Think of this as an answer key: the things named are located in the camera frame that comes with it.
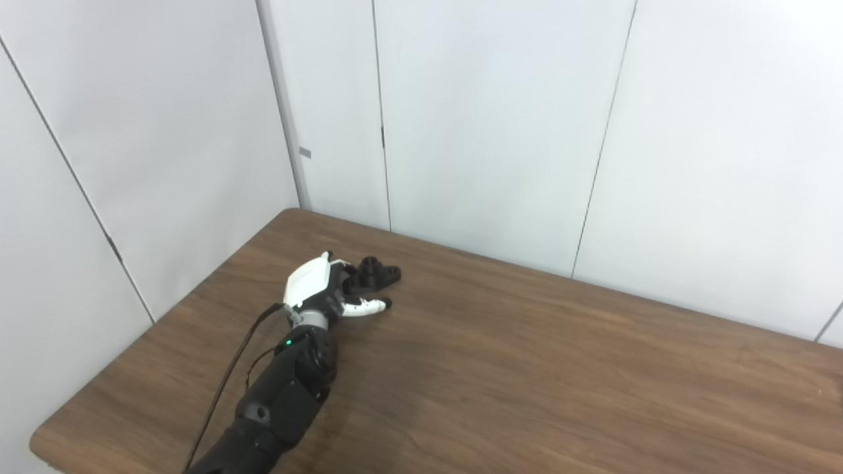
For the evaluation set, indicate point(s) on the white and black left hand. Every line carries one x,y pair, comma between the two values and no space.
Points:
308,283

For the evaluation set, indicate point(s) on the black flanged holder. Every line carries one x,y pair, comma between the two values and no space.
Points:
375,275

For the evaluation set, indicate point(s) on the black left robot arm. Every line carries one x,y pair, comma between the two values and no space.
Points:
283,395

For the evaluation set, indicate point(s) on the grey wall corner post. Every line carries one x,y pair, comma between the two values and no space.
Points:
283,105

